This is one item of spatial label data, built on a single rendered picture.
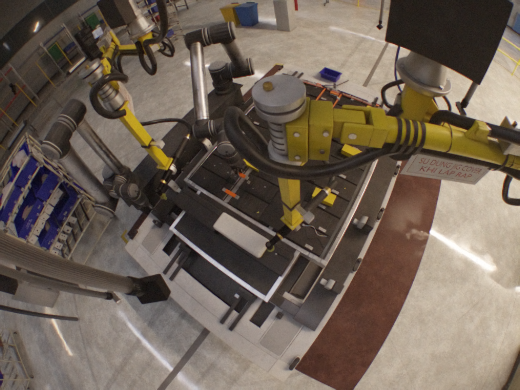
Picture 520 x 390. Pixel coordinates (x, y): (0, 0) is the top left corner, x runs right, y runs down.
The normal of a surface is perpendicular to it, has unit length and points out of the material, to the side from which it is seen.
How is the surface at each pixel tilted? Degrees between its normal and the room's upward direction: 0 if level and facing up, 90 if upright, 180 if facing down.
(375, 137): 90
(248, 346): 0
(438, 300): 0
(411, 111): 90
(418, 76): 76
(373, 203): 0
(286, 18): 90
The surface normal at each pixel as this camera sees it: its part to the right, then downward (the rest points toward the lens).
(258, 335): -0.16, -0.44
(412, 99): -0.43, 0.83
